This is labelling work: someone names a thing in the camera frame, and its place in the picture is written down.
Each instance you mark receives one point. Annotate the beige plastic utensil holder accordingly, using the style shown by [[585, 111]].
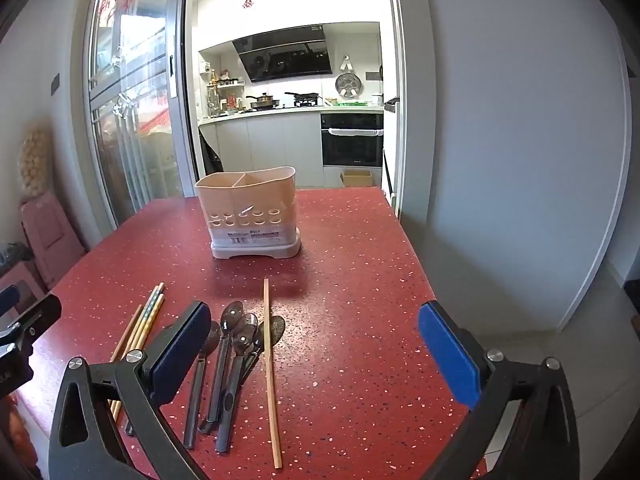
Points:
[[250, 200]]

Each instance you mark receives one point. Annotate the spice rack with bottles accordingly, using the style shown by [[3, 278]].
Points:
[[222, 95]]

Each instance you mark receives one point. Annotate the black range hood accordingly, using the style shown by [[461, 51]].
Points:
[[285, 55]]

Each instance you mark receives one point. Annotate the cardboard box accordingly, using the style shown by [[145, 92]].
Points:
[[356, 179]]

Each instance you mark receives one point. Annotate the black frying pan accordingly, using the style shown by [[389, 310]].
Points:
[[304, 95]]

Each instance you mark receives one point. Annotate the dark wall switch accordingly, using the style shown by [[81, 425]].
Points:
[[55, 84]]

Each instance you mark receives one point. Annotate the dark plastic spoon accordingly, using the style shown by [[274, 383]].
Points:
[[249, 322], [225, 425], [232, 317], [195, 410], [277, 330]]

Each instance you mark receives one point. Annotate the pink chair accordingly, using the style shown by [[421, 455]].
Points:
[[50, 240]]

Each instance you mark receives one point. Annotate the sliding glass door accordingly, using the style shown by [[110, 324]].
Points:
[[135, 110]]

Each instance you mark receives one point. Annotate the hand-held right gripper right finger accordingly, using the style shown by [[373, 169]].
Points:
[[447, 355]]

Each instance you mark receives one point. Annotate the grey kitchen counter cabinet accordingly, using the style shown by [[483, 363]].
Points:
[[270, 145]]

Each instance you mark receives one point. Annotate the patterned cream chopstick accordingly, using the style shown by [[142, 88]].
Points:
[[152, 305], [147, 310]]

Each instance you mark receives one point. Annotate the plain wooden chopstick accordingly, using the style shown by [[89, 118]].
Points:
[[150, 320], [127, 330], [270, 360]]

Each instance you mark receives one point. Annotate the cooking pot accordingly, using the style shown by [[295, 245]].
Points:
[[264, 101]]

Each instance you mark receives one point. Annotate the beige textured cushion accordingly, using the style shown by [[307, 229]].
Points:
[[34, 160]]

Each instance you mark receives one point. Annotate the round metal steamer rack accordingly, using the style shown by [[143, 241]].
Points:
[[348, 85]]

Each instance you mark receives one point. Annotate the black built-in oven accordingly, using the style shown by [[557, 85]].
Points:
[[352, 142]]

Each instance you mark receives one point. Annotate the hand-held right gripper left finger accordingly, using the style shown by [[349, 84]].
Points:
[[180, 355]]

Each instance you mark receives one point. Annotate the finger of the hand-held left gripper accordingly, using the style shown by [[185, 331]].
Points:
[[37, 312], [9, 301]]

